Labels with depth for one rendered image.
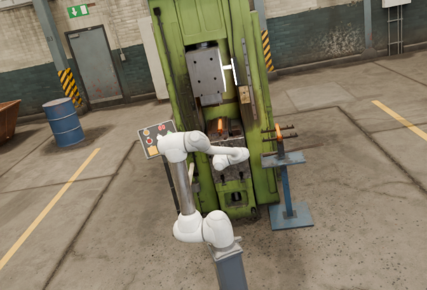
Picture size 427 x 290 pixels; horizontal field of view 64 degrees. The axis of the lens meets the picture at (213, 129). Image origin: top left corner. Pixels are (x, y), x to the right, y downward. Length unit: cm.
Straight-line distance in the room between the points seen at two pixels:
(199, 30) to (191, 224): 176
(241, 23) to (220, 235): 187
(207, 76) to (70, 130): 478
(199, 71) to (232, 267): 168
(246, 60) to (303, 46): 607
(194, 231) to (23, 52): 878
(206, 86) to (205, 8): 69
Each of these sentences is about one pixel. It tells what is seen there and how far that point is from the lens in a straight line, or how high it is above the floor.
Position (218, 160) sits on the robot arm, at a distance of 263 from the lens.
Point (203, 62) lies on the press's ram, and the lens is 315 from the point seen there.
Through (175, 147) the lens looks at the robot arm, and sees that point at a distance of 217.
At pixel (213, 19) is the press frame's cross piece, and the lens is 326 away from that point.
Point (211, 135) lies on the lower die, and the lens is 335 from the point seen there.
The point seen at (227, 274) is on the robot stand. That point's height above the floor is 45.
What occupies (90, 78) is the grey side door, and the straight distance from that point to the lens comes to 993.
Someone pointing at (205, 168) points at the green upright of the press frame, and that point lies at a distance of 366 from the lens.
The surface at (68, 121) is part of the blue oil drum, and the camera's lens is 748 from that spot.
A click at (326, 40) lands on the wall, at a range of 943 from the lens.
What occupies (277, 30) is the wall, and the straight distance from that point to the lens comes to 914.
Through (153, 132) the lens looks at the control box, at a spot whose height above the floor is 114.
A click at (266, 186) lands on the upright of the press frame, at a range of 378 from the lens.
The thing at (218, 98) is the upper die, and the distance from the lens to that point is 323.
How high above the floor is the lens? 217
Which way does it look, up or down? 20 degrees down
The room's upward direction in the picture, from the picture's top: 12 degrees counter-clockwise
